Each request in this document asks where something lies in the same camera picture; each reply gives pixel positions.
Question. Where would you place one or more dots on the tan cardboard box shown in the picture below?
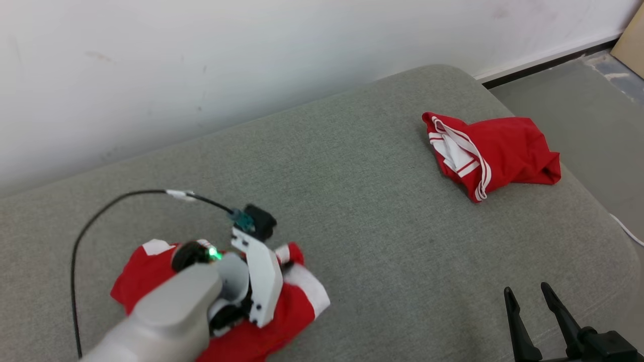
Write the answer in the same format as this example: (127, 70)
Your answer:
(634, 45)

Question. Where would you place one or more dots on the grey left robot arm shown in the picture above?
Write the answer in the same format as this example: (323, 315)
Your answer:
(166, 317)

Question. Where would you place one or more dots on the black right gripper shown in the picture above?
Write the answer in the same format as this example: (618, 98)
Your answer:
(609, 349)

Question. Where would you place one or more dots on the red jersey with white trim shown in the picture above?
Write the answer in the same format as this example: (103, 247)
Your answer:
(133, 286)
(513, 146)

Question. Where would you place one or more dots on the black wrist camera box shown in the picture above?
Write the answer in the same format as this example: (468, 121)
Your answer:
(261, 221)

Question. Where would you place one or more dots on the grey fabric sofa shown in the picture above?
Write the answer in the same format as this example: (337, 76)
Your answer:
(352, 201)

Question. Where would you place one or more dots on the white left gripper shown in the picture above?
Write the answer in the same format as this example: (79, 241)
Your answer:
(264, 281)

